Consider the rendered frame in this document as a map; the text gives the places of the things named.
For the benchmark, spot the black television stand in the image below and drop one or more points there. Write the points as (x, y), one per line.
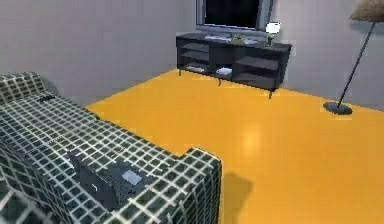
(233, 63)

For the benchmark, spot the small green houseplant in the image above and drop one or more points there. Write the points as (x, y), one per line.
(237, 39)

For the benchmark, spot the grey framed television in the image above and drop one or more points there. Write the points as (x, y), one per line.
(233, 13)

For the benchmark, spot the dark green checked sofa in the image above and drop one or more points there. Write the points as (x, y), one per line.
(50, 133)

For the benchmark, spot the white dish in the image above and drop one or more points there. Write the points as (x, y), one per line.
(250, 42)

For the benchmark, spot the dark grey laptop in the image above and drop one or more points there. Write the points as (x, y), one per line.
(106, 183)

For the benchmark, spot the white flower in vase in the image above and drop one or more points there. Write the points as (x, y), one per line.
(272, 31)

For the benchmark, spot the black remote control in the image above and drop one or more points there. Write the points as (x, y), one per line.
(46, 98)

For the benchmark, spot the black floor lamp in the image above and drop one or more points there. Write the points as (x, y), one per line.
(353, 66)

